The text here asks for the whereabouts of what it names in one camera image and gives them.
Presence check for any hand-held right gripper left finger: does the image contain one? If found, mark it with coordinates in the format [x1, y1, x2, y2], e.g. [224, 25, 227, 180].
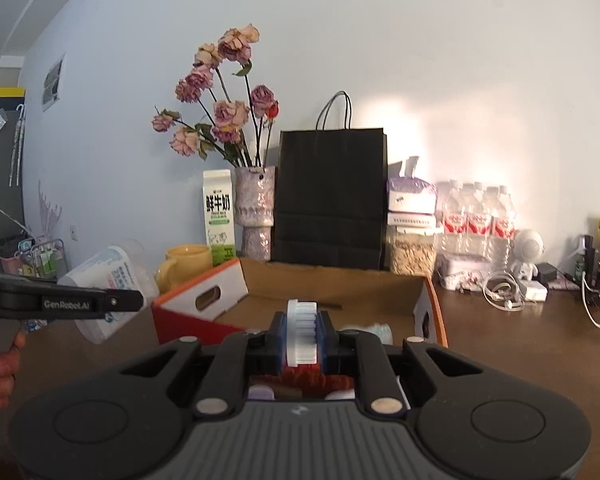
[122, 311, 287, 418]

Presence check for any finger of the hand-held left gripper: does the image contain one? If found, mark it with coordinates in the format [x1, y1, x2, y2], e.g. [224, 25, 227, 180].
[0, 271, 145, 322]

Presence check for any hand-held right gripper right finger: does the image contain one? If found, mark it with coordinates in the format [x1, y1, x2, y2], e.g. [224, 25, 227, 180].
[320, 311, 483, 417]

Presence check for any white plastic jar lid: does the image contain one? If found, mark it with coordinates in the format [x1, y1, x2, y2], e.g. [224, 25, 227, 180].
[286, 299, 320, 367]

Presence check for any red cardboard box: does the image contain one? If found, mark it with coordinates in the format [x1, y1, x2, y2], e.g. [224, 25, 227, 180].
[151, 258, 448, 376]

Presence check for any person's left hand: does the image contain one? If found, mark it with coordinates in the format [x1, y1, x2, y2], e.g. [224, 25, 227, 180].
[0, 332, 27, 411]

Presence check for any white plastic wipes tub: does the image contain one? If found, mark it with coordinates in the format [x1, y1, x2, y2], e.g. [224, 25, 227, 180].
[57, 239, 160, 345]

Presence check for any yellow ceramic mug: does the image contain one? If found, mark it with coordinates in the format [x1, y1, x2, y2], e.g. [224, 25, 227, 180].
[155, 245, 214, 295]

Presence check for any clear cereal container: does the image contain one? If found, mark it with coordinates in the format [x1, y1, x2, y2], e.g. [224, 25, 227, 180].
[386, 226, 440, 277]

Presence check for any white green milk carton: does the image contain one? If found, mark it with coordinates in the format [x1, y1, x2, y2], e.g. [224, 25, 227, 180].
[202, 170, 238, 267]

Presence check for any speckled purple ceramic vase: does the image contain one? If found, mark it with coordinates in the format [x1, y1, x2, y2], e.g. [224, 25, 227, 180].
[234, 166, 277, 262]

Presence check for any black paper bag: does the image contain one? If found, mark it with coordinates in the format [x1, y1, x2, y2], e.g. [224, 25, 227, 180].
[271, 91, 388, 272]

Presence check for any white flat box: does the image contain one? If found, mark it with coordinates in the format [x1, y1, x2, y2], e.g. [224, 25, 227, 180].
[387, 212, 443, 235]

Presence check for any white patterned box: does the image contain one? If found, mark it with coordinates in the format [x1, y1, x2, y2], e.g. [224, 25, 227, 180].
[437, 255, 486, 288]

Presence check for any purple tissue pack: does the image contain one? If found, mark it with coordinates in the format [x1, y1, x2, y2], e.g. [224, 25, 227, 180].
[386, 156, 438, 213]

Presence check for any pack of water bottles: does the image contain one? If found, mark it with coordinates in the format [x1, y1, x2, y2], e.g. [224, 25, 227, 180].
[440, 180, 517, 271]

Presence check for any yellow box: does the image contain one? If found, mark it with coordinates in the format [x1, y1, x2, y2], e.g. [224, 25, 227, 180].
[0, 86, 27, 111]

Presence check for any white round speaker figure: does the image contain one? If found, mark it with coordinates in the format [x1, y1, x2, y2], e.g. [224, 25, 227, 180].
[510, 229, 548, 281]

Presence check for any dried pink rose bouquet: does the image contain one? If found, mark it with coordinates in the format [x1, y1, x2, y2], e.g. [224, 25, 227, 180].
[152, 24, 281, 168]

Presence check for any black phone stand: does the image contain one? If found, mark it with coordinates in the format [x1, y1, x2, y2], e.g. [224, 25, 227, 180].
[582, 234, 600, 286]

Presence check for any wire rack with bottles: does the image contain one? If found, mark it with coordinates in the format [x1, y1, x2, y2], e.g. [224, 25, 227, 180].
[0, 235, 68, 281]

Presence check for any white charger with cable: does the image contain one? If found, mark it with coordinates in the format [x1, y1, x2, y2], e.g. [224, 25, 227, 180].
[482, 270, 548, 311]

